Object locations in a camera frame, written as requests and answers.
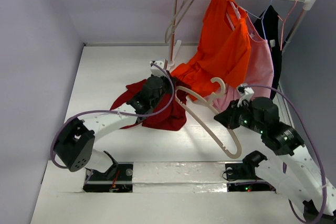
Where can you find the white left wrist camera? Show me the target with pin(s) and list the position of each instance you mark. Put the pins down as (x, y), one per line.
(158, 68)

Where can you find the grey plastic hanger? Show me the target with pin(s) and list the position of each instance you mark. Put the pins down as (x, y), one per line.
(176, 19)

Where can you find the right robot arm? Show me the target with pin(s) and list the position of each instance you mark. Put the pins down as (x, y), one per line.
(310, 192)

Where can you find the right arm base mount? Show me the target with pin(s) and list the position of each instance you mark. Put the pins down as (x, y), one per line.
(241, 176)

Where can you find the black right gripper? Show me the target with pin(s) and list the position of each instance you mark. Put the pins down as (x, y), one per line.
(226, 116)

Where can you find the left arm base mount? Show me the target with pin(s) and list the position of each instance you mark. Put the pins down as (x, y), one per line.
(117, 179)

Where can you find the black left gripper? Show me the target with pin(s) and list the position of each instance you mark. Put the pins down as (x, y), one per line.
(167, 82)

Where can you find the white plastic hanger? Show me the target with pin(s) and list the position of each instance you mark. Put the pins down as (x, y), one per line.
(232, 17)

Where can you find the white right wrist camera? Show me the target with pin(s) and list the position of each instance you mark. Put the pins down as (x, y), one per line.
(246, 95)

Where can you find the pink t shirt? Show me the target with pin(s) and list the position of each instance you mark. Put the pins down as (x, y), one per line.
(260, 69)

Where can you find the orange t shirt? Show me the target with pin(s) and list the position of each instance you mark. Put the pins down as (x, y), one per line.
(221, 53)

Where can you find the beige wooden hanger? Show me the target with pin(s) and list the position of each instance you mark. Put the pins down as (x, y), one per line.
(202, 110)

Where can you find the black t shirt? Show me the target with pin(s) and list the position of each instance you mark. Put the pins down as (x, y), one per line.
(268, 29)

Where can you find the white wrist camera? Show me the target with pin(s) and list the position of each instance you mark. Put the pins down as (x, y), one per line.
(246, 95)
(158, 68)

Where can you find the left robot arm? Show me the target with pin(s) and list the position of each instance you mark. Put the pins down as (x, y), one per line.
(74, 142)

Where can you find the dark red t shirt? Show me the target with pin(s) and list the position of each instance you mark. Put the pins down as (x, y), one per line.
(172, 118)

